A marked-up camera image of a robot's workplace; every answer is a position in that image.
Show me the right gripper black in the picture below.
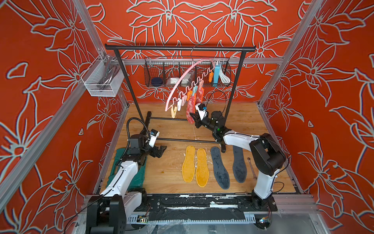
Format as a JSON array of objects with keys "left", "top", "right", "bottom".
[{"left": 189, "top": 112, "right": 218, "bottom": 135}]

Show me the red insole front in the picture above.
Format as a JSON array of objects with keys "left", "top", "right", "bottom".
[{"left": 186, "top": 96, "right": 196, "bottom": 124}]

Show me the red insole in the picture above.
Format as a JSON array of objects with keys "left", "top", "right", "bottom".
[
  {"left": 186, "top": 96, "right": 196, "bottom": 124},
  {"left": 196, "top": 87, "right": 205, "bottom": 103}
]

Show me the pink clip hanger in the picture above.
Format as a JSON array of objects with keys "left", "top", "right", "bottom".
[{"left": 169, "top": 58, "right": 230, "bottom": 119}]

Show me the yellow insole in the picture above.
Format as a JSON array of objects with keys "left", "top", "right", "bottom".
[
  {"left": 196, "top": 148, "right": 209, "bottom": 187},
  {"left": 182, "top": 145, "right": 196, "bottom": 183}
]

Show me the yellow insole front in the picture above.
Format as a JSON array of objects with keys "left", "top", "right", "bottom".
[{"left": 196, "top": 148, "right": 209, "bottom": 187}]

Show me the dark grey insole front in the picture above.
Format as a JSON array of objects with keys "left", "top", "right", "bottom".
[{"left": 233, "top": 146, "right": 247, "bottom": 183}]

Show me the dark grey insole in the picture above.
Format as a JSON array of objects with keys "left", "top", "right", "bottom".
[
  {"left": 210, "top": 147, "right": 230, "bottom": 190},
  {"left": 233, "top": 146, "right": 247, "bottom": 183}
]

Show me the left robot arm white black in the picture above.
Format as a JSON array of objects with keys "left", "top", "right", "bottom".
[{"left": 86, "top": 129, "right": 167, "bottom": 234}]

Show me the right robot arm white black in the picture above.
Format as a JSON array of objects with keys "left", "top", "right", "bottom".
[{"left": 189, "top": 110, "right": 286, "bottom": 200}]

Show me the red insole rear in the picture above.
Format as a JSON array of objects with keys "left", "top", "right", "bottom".
[{"left": 196, "top": 87, "right": 205, "bottom": 103}]

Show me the green plastic tool case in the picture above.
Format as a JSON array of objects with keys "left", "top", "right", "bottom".
[{"left": 105, "top": 148, "right": 146, "bottom": 192}]

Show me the light blue box in basket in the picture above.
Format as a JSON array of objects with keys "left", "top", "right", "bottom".
[{"left": 212, "top": 63, "right": 221, "bottom": 87}]

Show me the white box in basket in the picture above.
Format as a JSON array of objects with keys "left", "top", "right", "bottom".
[{"left": 167, "top": 78, "right": 179, "bottom": 86}]

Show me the dark blue round item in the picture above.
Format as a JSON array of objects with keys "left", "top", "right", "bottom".
[{"left": 151, "top": 77, "right": 163, "bottom": 87}]

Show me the silver wrench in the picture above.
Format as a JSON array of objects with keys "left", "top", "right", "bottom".
[{"left": 247, "top": 158, "right": 258, "bottom": 180}]

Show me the black metal clothes rack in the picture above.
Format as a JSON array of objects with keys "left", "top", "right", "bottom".
[{"left": 104, "top": 43, "right": 257, "bottom": 153}]

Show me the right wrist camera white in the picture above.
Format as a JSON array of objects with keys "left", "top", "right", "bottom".
[{"left": 195, "top": 103, "right": 208, "bottom": 120}]

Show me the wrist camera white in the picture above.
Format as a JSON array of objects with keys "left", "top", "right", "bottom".
[
  {"left": 149, "top": 129, "right": 160, "bottom": 147},
  {"left": 195, "top": 103, "right": 208, "bottom": 120}
]

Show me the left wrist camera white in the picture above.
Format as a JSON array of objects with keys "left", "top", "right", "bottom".
[{"left": 149, "top": 129, "right": 160, "bottom": 147}]

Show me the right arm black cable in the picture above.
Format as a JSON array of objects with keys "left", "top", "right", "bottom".
[{"left": 204, "top": 89, "right": 228, "bottom": 115}]

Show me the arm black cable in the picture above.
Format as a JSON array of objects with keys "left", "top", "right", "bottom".
[
  {"left": 204, "top": 89, "right": 228, "bottom": 115},
  {"left": 126, "top": 116, "right": 151, "bottom": 141}
]

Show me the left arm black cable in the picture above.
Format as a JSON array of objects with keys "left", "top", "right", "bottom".
[{"left": 126, "top": 116, "right": 151, "bottom": 141}]

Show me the white cable in basket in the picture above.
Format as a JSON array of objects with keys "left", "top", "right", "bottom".
[{"left": 219, "top": 70, "right": 231, "bottom": 85}]

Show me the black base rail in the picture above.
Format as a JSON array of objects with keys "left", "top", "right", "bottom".
[{"left": 135, "top": 193, "right": 278, "bottom": 222}]

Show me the black wire wall basket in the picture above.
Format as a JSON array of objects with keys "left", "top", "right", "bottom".
[{"left": 144, "top": 58, "right": 234, "bottom": 88}]

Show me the white mesh wall basket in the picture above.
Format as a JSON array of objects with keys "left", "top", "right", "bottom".
[{"left": 81, "top": 58, "right": 124, "bottom": 98}]

